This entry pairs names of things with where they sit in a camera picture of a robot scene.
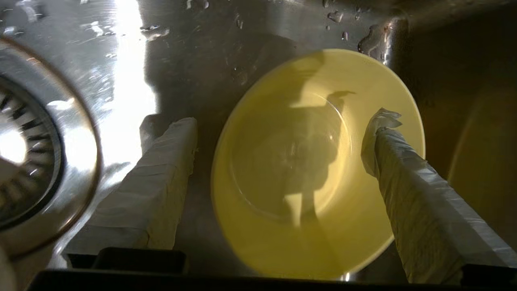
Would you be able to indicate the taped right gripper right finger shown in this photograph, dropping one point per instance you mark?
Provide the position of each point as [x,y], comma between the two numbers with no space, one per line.
[428,218]

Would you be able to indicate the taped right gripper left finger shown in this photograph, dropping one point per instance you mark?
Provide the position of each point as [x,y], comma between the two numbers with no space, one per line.
[149,194]

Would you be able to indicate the stainless steel sink basin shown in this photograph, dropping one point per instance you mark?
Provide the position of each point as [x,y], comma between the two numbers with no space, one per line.
[202,48]

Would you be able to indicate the yellow bowl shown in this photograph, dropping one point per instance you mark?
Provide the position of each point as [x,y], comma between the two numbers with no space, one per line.
[291,169]

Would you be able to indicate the round metal drain strainer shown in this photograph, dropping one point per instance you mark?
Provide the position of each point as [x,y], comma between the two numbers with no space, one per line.
[68,141]

